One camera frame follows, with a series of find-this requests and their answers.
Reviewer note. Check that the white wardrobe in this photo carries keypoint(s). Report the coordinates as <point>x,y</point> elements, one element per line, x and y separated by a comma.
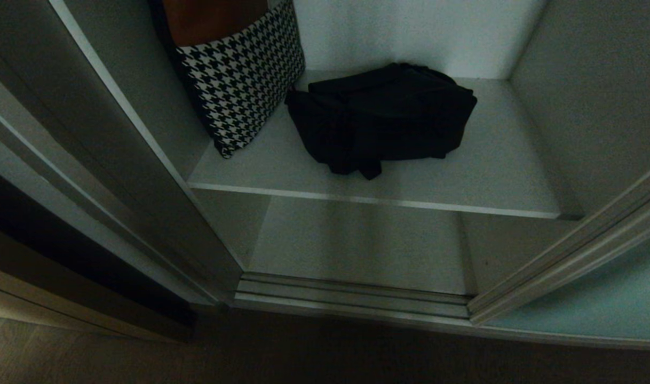
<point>367,160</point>

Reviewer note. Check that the white wardrobe shelf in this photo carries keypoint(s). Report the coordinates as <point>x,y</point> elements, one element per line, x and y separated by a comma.
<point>389,176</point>

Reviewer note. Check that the metal sliding door track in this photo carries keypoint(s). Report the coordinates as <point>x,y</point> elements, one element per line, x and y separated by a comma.
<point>351,301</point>

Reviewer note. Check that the sliding wardrobe door grey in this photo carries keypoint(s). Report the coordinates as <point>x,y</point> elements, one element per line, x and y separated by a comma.
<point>79,160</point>

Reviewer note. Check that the sliding wardrobe door glass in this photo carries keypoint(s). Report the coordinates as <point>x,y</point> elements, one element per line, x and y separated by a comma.
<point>586,288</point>

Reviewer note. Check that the black folded garment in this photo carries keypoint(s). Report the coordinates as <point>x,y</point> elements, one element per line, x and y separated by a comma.
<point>389,117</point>

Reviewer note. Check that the houndstooth black white pillow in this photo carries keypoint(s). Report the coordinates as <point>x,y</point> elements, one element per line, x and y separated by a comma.
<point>239,85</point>

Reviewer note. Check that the brown orange cushion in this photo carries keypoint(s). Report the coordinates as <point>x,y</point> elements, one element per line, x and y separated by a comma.
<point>213,18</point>

